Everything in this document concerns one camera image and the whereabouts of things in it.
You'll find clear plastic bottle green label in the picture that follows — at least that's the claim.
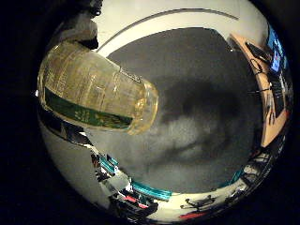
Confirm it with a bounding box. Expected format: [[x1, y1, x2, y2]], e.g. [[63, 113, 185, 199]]
[[37, 40, 159, 136]]

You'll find blue lit monitor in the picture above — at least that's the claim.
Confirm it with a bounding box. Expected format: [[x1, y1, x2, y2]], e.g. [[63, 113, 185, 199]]
[[266, 25, 287, 74]]

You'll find wooden desk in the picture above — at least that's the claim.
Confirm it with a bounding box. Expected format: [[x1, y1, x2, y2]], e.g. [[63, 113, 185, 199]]
[[228, 33, 290, 148]]

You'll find red flat object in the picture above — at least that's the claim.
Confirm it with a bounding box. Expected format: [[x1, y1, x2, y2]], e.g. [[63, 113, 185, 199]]
[[178, 211, 207, 220]]

